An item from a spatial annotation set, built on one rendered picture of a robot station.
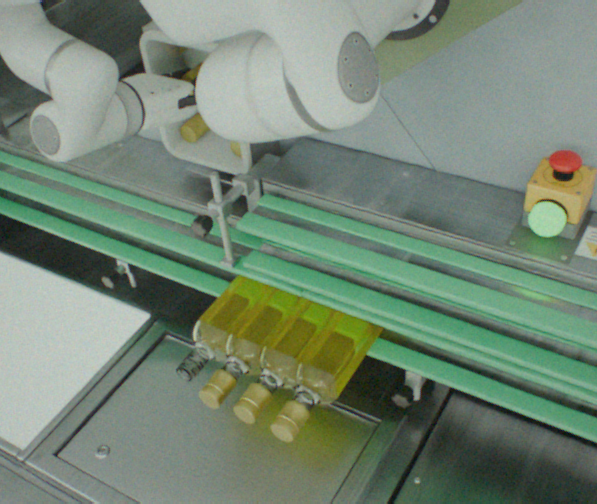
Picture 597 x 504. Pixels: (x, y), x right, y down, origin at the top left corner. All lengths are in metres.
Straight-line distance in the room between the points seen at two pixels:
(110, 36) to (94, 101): 1.19
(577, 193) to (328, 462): 0.50
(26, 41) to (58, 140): 0.12
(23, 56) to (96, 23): 1.11
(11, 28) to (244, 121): 0.38
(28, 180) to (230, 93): 0.84
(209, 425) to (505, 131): 0.61
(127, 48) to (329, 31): 1.57
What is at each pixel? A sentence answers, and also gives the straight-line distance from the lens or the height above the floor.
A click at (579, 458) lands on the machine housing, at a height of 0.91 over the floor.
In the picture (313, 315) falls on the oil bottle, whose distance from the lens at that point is 1.09.
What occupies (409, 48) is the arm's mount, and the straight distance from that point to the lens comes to 0.95.
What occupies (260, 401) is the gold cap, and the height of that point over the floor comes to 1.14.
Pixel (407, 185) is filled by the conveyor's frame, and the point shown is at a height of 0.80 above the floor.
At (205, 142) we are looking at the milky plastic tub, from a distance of 1.29.
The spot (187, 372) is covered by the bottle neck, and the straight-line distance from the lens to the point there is 1.08.
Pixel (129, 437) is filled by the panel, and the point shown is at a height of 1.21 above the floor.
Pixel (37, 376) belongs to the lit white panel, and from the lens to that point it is 1.33.
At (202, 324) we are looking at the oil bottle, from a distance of 1.11.
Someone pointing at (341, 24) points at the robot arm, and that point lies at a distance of 0.63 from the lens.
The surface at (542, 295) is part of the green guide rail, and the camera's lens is 0.98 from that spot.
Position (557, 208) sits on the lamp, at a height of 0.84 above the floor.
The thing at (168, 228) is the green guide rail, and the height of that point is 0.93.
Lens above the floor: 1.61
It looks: 37 degrees down
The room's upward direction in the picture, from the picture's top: 140 degrees counter-clockwise
